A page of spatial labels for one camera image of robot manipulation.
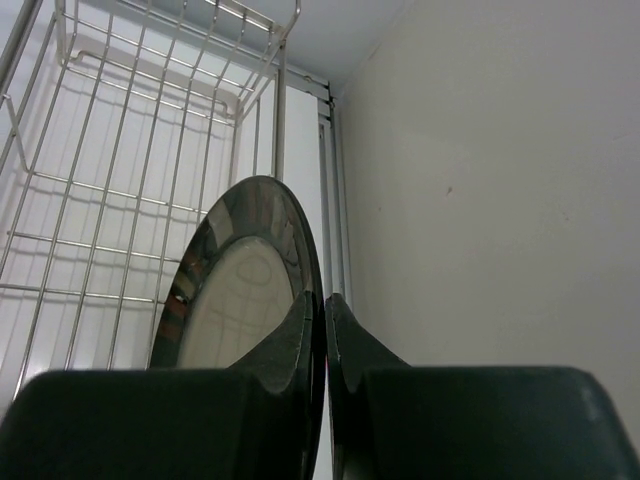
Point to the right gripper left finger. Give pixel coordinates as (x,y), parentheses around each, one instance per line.
(127,424)

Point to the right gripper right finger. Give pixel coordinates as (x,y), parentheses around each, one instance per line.
(392,420)

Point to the black checkered rim plate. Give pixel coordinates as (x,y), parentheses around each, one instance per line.
(247,299)

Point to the aluminium table frame rail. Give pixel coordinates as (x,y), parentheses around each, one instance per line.
(313,168)

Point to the wire dish rack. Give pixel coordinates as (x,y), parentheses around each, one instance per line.
(122,123)

